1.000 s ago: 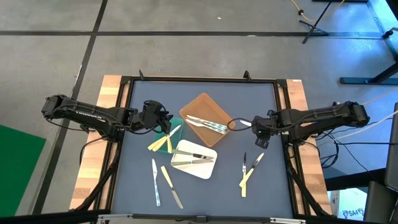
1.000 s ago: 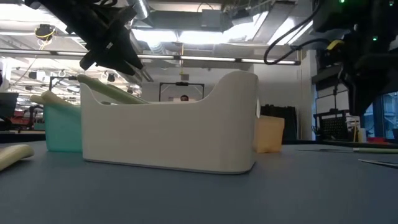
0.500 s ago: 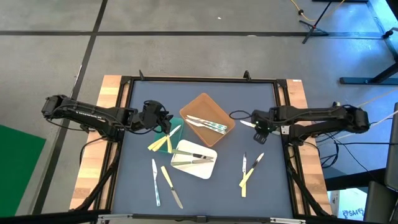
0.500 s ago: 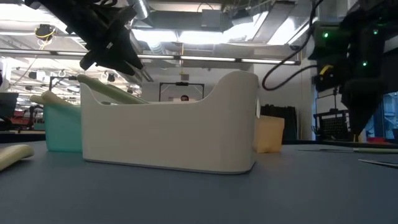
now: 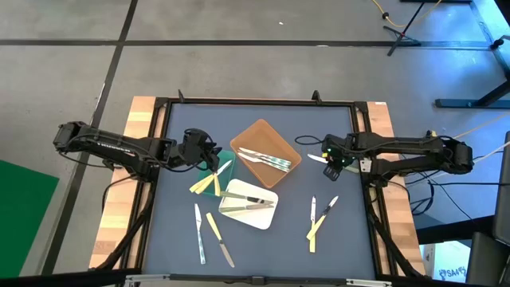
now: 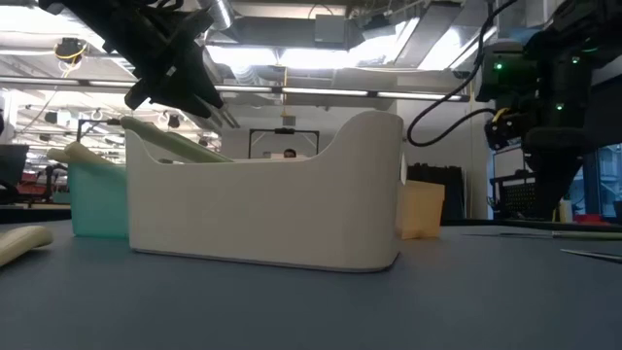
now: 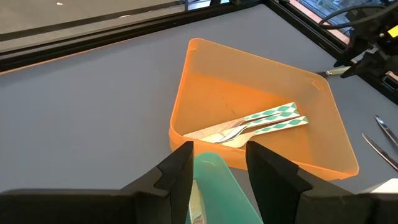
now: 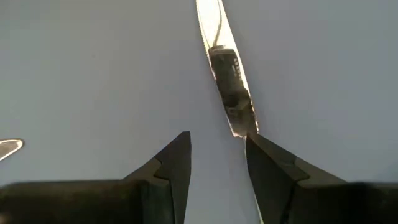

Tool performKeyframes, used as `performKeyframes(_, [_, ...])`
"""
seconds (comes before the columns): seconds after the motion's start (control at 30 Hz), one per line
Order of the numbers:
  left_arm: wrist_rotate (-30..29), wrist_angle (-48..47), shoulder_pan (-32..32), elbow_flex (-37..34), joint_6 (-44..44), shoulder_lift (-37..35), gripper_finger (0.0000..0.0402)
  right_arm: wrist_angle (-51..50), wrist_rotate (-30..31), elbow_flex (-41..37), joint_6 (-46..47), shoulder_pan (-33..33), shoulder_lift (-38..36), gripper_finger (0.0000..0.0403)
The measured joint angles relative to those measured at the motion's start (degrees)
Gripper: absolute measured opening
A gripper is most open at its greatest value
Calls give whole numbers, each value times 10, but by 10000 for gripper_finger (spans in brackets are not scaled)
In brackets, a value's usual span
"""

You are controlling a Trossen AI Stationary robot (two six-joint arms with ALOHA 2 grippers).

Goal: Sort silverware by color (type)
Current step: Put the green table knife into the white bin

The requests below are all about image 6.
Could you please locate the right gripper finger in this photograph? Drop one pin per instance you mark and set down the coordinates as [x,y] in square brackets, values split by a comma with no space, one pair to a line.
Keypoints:
[554,170]

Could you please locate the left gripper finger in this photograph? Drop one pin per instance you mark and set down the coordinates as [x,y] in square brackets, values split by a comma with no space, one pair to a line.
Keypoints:
[192,82]
[146,90]

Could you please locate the teal green plastic bin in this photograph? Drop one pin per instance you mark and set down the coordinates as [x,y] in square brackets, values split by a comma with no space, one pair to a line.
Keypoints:
[97,204]

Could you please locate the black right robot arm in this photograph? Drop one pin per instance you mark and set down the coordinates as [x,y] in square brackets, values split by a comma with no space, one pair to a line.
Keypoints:
[588,19]

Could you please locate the black perforated cart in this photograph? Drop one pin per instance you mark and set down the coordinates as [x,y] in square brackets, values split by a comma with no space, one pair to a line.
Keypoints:
[510,199]

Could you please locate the red box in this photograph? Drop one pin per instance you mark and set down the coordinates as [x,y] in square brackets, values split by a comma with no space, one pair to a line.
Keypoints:
[588,219]

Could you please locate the black folded panels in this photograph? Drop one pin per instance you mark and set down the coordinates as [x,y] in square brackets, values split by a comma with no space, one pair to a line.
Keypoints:
[454,194]

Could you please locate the small grey hanging box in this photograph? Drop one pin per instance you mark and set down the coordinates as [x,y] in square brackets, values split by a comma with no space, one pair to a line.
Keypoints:
[289,120]

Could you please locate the person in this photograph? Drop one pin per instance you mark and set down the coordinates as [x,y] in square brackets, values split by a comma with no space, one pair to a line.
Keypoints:
[290,153]

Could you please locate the long LED light bar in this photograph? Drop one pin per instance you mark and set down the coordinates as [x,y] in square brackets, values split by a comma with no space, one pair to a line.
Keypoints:
[325,91]

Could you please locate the orange plastic bin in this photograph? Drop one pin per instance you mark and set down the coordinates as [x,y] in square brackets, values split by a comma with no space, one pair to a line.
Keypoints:
[420,209]

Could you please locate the white plastic bin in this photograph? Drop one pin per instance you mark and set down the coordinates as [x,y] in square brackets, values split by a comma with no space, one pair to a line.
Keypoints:
[267,209]

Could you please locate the grey ceiling unit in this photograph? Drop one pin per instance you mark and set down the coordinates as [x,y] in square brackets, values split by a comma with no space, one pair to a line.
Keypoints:
[332,30]

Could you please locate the black office chair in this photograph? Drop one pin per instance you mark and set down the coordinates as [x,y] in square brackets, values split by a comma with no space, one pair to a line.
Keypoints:
[12,165]

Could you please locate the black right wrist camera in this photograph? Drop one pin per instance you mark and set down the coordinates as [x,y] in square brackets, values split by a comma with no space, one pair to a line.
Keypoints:
[500,73]

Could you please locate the black background rig frame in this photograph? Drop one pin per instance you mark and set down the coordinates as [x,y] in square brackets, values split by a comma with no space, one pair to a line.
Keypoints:
[284,130]

